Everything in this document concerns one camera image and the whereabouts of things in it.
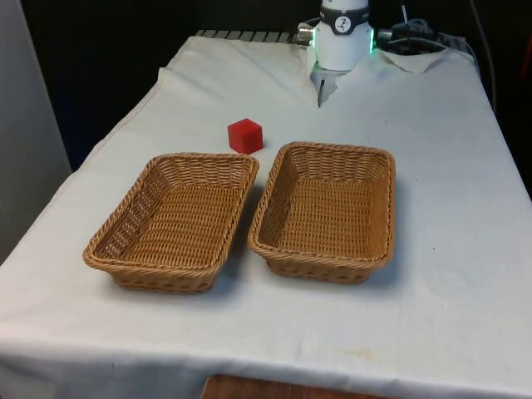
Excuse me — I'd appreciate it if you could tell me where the grey cable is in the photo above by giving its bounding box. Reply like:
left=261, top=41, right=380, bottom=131
left=470, top=0, right=499, bottom=117

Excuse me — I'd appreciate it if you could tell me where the red cube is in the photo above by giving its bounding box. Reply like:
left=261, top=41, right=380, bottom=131
left=227, top=117, right=264, bottom=155

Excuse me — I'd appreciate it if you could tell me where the wicker basket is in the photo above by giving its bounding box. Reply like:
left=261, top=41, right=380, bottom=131
left=247, top=140, right=397, bottom=286
left=82, top=151, right=260, bottom=294

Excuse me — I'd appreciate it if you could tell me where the pale grey cabinet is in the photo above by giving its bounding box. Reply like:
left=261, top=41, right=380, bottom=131
left=0, top=0, right=74, bottom=267

